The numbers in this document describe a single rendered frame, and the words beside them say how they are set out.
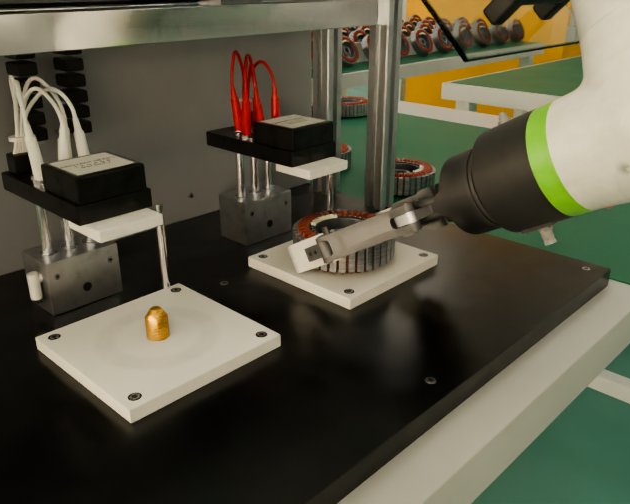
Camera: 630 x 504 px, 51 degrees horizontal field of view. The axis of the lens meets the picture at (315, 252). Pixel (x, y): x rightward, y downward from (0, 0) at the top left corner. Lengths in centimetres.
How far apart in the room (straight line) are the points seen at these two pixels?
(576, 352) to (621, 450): 118
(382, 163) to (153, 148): 30
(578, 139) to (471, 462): 24
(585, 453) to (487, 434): 126
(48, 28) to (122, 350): 27
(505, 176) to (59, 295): 42
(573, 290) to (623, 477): 106
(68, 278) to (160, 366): 16
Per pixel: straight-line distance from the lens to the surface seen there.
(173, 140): 85
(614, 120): 49
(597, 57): 52
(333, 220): 75
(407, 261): 72
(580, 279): 76
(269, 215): 80
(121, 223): 57
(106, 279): 69
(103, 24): 61
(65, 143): 63
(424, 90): 458
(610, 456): 180
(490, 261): 77
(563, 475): 171
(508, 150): 54
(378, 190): 90
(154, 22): 64
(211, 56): 88
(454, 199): 57
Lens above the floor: 107
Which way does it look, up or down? 23 degrees down
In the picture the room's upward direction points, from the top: straight up
